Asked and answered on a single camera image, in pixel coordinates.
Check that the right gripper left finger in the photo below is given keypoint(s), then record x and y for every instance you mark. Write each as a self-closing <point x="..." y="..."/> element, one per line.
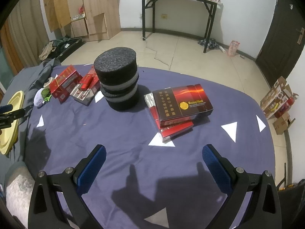
<point x="45" y="208"/>

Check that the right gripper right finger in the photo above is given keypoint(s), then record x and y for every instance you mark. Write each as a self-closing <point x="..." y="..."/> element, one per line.
<point x="263" y="209"/>

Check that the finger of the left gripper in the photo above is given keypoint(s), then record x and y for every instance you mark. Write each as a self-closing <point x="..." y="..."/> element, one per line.
<point x="6" y="120"/>
<point x="6" y="108"/>

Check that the yellow plastic basin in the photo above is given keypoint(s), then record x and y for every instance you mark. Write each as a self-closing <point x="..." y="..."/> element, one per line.
<point x="9" y="135"/>

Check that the green small toy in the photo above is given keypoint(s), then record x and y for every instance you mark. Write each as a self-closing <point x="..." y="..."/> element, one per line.
<point x="46" y="94"/>

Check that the red Double Happiness cigarette box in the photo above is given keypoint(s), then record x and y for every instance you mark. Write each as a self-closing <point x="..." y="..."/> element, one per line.
<point x="64" y="83"/>

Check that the red silver cigarette box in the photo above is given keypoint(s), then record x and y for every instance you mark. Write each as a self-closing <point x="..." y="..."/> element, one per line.
<point x="85" y="91"/>

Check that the black grey foam cylinder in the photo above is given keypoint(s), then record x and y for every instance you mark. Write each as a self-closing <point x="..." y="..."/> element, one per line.
<point x="117" y="71"/>

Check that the dark red cigarette carton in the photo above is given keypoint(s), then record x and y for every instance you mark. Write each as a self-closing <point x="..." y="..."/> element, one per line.
<point x="181" y="104"/>

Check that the grey blanket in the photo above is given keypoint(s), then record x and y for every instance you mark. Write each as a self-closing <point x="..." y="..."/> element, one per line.
<point x="29" y="80"/>

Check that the white tape roll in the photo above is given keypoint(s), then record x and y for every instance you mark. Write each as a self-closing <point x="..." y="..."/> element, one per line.
<point x="48" y="82"/>

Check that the black suitcase on floor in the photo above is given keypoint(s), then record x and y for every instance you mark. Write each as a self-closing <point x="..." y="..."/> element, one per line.
<point x="64" y="47"/>

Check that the blue tablecloth with triangles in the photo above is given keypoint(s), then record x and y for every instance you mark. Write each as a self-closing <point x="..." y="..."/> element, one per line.
<point x="142" y="182"/>

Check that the red cigarette carton underneath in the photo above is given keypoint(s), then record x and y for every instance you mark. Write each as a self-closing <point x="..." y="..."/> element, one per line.
<point x="167" y="132"/>

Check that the cardboard boxes pile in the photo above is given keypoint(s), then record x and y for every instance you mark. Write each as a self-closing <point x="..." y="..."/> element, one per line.
<point x="276" y="104"/>

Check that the wooden cabinet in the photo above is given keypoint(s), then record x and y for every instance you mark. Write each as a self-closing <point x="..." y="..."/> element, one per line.
<point x="92" y="20"/>

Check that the pink plastic bag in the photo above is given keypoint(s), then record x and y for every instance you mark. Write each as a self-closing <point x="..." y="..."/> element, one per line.
<point x="233" y="48"/>

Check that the dark brown door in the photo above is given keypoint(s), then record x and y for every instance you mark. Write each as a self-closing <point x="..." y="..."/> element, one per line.
<point x="284" y="42"/>

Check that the black folding table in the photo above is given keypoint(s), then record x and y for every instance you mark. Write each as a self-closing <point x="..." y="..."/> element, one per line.
<point x="188" y="18"/>

